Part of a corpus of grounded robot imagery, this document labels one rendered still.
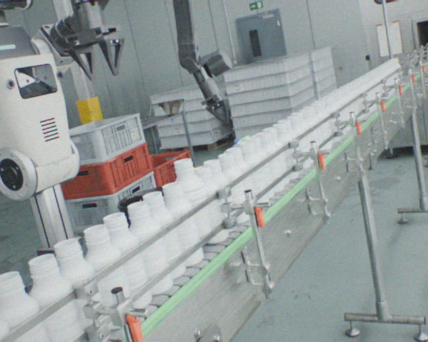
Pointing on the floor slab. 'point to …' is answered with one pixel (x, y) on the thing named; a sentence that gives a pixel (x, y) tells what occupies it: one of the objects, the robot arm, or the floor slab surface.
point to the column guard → (89, 110)
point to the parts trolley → (164, 121)
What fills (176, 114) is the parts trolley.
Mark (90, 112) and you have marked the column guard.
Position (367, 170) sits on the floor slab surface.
